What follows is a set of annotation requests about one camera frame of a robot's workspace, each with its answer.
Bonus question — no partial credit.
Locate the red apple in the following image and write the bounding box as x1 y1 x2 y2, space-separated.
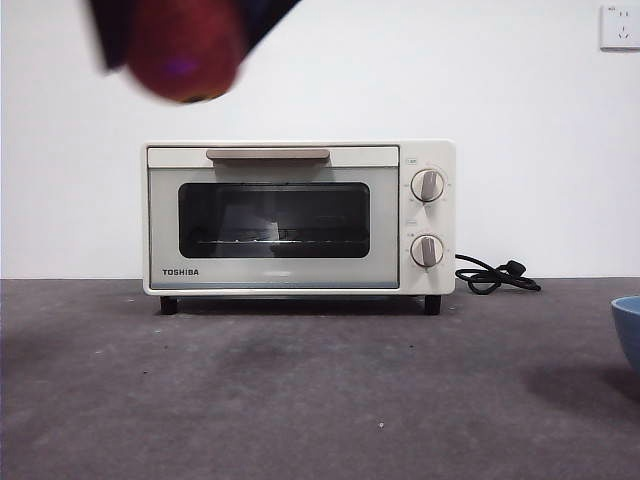
124 0 242 105

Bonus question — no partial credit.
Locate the glass oven door with handle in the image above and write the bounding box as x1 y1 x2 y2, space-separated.
145 145 400 291

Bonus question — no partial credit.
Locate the blue bowl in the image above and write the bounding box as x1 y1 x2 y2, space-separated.
610 295 640 371

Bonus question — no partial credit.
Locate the cream Toshiba toaster oven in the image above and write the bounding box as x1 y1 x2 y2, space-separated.
140 139 457 317

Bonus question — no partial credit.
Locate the cream oven knob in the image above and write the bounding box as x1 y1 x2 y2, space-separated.
410 233 445 269
410 168 448 204

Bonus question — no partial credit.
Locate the metal wire oven rack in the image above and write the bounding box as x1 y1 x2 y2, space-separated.
192 237 351 248

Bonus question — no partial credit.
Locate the black power cable with plug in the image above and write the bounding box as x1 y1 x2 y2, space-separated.
453 253 543 295

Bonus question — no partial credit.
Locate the white wall socket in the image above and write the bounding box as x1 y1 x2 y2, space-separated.
599 4 640 51

